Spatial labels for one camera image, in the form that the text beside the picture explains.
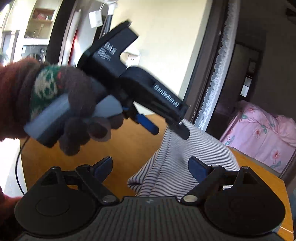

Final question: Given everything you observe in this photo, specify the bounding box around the white hanging tag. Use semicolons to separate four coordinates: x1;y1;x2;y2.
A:
88;10;103;28

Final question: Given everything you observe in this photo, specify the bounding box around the wooden wall shelf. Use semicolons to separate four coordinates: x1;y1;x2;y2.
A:
25;8;55;39

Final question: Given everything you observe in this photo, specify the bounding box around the red sleeved left forearm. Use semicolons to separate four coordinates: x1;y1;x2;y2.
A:
1;59;46;141

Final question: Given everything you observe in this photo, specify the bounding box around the front-load washing machine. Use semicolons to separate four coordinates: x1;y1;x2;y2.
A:
21;45;48;63

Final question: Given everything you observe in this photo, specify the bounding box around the grey striped garment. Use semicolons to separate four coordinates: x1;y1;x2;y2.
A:
127;120;239;199

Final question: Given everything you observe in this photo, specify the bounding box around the brown knitted gloved left hand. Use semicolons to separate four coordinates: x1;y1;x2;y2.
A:
29;65;124;156

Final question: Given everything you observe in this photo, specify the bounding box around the pink floral bed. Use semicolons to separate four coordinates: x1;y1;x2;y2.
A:
220;100;295;173

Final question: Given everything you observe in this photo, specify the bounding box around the white lace curtain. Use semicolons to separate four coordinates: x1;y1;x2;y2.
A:
194;1;241;132

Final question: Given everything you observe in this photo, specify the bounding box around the black cable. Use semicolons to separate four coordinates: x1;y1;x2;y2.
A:
15;136;31;196

